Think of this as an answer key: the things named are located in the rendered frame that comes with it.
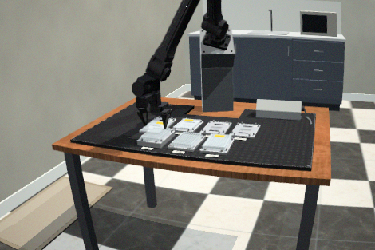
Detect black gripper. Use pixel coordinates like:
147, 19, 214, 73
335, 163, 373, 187
136, 102, 172, 129

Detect white control panel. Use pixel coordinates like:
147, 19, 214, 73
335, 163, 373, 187
256, 99, 312, 125

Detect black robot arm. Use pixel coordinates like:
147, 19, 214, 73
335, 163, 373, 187
132, 0, 231, 113

